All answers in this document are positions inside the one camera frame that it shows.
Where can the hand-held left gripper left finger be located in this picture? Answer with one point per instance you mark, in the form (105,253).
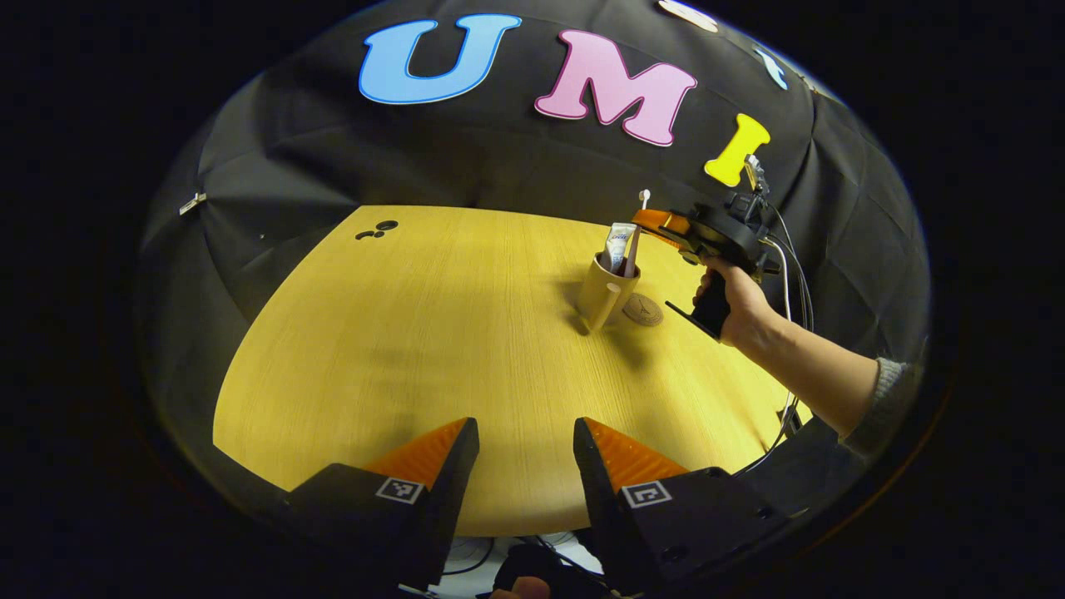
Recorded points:
(453,491)

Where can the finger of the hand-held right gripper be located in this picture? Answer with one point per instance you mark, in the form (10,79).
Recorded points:
(661,226)

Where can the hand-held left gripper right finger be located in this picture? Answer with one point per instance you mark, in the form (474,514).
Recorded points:
(595,499)

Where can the pink toothbrush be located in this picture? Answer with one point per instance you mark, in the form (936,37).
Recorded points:
(643,198)

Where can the white toothpaste tube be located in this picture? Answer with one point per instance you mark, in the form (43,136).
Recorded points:
(618,245)

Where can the round brown coaster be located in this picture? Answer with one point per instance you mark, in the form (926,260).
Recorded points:
(645,312)

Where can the beige cup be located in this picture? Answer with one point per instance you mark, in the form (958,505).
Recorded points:
(599,295)

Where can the wooden desktop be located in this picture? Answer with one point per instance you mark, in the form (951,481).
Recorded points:
(416,333)

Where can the silver metal clip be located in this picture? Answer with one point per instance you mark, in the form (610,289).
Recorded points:
(192,203)

